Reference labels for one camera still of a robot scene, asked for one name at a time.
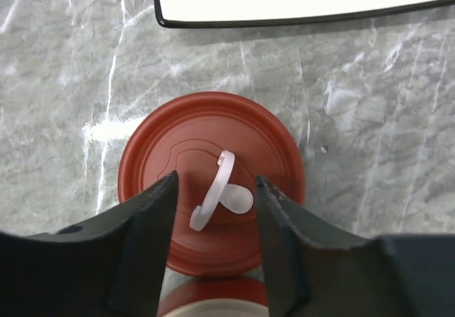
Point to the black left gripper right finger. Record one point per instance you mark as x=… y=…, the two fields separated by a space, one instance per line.
x=313 y=268

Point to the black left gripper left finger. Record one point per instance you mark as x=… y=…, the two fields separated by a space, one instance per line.
x=112 y=264

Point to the red container lid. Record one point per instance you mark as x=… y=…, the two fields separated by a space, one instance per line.
x=187 y=135

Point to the metal round container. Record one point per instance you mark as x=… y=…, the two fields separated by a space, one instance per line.
x=240 y=296

